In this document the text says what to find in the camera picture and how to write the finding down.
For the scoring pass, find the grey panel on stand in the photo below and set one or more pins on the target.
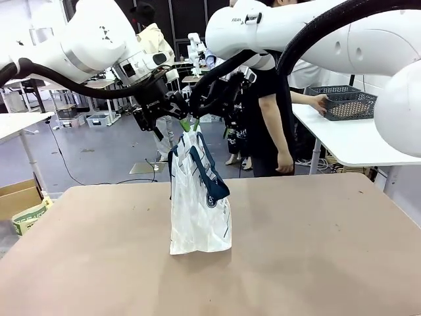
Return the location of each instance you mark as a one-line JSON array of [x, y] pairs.
[[41, 35]]

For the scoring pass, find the stacked storage bins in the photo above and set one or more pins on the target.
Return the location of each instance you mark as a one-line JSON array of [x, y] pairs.
[[70, 121]]

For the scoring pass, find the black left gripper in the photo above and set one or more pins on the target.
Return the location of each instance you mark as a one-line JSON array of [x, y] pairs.
[[156, 98]]

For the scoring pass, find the person's right forearm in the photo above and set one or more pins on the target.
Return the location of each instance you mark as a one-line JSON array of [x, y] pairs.
[[279, 131]]

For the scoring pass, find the person in cream hoodie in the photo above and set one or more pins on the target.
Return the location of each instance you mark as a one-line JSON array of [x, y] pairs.
[[154, 39]]

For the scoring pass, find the black frame desk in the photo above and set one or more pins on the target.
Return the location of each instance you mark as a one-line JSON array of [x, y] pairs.
[[33, 95]]

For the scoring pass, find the person in blue shirt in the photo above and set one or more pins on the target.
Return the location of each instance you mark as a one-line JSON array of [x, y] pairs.
[[210, 59]]

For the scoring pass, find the brown cardboard box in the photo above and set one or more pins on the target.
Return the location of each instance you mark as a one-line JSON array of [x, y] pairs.
[[18, 199]]

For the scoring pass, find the background person in black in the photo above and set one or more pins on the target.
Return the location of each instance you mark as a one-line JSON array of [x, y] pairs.
[[237, 141]]

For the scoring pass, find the white desk with round leg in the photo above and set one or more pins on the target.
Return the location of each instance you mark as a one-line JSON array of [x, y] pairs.
[[19, 126]]

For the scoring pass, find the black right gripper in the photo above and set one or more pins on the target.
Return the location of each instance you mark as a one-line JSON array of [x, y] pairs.
[[230, 95]]

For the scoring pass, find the person in black t-shirt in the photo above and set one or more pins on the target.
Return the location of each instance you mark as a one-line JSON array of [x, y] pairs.
[[273, 131]]

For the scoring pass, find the dark grey plastic basket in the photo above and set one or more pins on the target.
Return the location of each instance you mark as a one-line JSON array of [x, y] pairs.
[[332, 89], [352, 107]]

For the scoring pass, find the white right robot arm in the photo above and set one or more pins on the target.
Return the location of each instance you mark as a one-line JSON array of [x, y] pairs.
[[246, 29]]

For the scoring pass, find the clear plastic storage bin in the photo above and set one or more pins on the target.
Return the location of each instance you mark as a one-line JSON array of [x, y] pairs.
[[98, 120]]

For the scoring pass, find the white navy plastic shopping bag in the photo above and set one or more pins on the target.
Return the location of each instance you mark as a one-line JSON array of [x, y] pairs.
[[200, 210]]

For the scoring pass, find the person's right hand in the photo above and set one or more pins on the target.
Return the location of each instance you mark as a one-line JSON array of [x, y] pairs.
[[285, 163]]

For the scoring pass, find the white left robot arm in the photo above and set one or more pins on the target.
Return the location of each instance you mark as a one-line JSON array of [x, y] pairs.
[[98, 33]]

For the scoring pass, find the paper bag with green print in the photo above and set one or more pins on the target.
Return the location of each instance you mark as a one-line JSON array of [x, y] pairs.
[[29, 219]]

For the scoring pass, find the small white background robot arm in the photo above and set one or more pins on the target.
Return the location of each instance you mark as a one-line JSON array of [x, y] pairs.
[[195, 49]]

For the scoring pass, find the metal floor plate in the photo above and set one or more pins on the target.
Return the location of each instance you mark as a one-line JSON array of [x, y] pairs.
[[146, 168]]

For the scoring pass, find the wooden crate under table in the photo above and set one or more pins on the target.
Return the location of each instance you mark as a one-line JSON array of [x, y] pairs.
[[352, 169]]

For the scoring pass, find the white side table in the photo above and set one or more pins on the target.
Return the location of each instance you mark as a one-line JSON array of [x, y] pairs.
[[329, 138]]

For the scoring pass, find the person's left forearm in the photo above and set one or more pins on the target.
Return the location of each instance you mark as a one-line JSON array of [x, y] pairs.
[[301, 98]]

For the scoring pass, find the person's left hand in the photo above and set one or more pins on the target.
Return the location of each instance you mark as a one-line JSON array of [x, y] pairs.
[[320, 104]]

